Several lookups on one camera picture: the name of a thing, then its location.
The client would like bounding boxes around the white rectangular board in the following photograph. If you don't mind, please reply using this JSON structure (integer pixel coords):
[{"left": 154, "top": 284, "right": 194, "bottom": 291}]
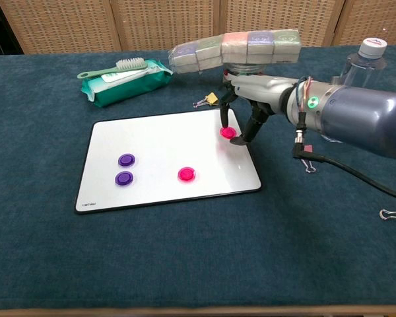
[{"left": 74, "top": 107, "right": 263, "bottom": 215}]

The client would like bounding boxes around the clear plastic water bottle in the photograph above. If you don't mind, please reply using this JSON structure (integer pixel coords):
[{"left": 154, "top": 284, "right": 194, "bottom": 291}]
[{"left": 319, "top": 37, "right": 389, "bottom": 145}]

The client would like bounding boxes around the small yellow binder clip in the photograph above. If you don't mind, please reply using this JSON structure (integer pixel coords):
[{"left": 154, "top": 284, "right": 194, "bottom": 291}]
[{"left": 193, "top": 92, "right": 219, "bottom": 109}]

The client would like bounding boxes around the pale green brush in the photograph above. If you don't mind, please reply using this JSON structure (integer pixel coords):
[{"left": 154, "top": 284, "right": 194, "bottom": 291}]
[{"left": 77, "top": 57, "right": 149, "bottom": 80}]

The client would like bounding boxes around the blue table mat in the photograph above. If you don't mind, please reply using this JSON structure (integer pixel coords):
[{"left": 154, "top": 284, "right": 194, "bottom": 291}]
[{"left": 0, "top": 44, "right": 396, "bottom": 311}]

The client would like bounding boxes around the purple round magnet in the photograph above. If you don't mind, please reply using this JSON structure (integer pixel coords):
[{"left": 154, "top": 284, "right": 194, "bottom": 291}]
[
  {"left": 117, "top": 153, "right": 136, "bottom": 168},
  {"left": 114, "top": 170, "right": 135, "bottom": 186}
]

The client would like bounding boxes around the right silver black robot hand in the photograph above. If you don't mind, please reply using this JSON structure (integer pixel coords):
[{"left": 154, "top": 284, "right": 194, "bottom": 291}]
[{"left": 219, "top": 74, "right": 297, "bottom": 147}]

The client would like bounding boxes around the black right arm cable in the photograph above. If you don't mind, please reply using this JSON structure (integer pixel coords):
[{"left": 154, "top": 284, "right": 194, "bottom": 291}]
[{"left": 292, "top": 112, "right": 396, "bottom": 201}]

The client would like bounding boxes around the multicolour tissue packet bundle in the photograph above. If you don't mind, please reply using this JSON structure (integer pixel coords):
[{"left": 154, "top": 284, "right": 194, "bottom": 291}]
[{"left": 168, "top": 28, "right": 303, "bottom": 74}]

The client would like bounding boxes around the green wet wipes pack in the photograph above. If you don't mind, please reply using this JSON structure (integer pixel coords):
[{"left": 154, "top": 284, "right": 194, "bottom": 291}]
[{"left": 81, "top": 59, "right": 174, "bottom": 108}]

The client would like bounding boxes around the large yellow binder clip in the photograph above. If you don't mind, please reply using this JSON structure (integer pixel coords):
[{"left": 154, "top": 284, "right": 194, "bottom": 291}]
[{"left": 379, "top": 204, "right": 396, "bottom": 221}]

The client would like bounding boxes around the pink binder clip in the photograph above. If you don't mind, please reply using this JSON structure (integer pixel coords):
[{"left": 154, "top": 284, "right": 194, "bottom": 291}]
[{"left": 300, "top": 144, "right": 317, "bottom": 173}]

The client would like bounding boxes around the woven folding screen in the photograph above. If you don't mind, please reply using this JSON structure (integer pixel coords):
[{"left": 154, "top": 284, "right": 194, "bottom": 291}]
[{"left": 0, "top": 0, "right": 396, "bottom": 55}]

